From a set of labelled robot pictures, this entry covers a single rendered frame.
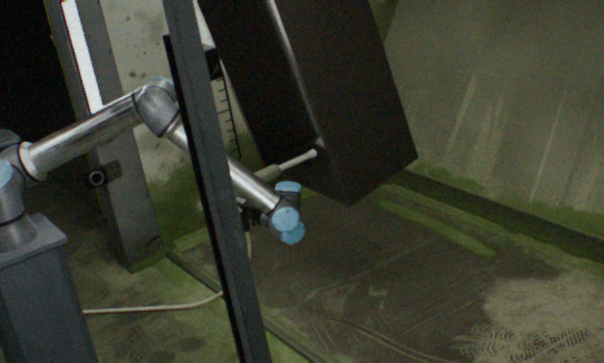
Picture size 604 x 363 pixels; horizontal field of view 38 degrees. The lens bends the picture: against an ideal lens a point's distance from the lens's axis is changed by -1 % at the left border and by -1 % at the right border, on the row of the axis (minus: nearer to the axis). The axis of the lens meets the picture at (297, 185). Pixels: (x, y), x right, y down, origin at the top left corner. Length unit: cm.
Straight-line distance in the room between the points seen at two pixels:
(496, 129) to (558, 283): 81
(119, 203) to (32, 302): 101
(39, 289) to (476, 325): 152
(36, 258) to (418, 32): 225
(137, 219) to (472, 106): 159
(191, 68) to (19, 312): 150
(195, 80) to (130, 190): 220
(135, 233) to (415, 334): 148
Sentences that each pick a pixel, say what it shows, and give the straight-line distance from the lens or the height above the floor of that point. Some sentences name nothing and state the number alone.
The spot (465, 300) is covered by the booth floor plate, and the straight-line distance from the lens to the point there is 337.
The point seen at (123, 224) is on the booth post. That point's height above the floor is 25.
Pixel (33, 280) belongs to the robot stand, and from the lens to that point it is 309.
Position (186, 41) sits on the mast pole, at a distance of 182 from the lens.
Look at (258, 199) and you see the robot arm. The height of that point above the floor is 66.
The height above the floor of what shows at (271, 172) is 56.
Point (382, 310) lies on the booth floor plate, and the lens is 337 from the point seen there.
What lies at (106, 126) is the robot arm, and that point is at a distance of 304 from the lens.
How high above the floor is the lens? 182
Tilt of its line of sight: 23 degrees down
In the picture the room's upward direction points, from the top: 11 degrees counter-clockwise
